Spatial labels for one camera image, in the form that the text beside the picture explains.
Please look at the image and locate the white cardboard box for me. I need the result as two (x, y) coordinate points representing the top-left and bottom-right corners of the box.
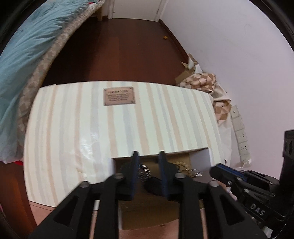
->
(108, 148), (212, 231)

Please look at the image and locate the white wall socket plate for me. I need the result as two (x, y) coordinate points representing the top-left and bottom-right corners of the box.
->
(235, 129), (248, 143)
(237, 141), (251, 156)
(232, 117), (244, 131)

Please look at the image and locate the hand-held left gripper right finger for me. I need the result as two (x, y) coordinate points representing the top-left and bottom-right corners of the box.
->
(159, 150), (268, 239)

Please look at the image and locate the wooden bead bracelet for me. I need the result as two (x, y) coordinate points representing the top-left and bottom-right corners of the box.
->
(171, 161), (192, 177)

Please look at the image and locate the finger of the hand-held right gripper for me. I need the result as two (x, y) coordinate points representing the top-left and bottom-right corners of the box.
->
(210, 166), (253, 201)
(217, 163), (279, 184)

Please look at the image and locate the light blue duvet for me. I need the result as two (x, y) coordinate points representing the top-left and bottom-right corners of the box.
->
(0, 0), (90, 164)

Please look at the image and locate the white wall switch plate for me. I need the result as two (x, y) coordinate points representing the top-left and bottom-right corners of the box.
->
(230, 105), (241, 119)

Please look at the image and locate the brown checkered cloth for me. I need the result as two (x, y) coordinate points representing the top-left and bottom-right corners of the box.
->
(179, 71), (233, 126)

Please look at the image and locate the white wall power strip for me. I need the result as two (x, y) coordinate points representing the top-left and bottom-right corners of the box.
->
(216, 118), (253, 172)

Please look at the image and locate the white door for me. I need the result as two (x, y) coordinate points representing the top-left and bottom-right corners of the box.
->
(107, 0), (166, 22)

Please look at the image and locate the black wrist watch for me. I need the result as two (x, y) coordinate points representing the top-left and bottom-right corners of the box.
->
(121, 162), (166, 196)

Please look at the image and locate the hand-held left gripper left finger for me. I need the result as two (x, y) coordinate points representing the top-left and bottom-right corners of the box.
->
(28, 150), (140, 239)

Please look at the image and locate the silver chain bracelet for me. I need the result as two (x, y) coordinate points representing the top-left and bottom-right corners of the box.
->
(138, 164), (152, 182)

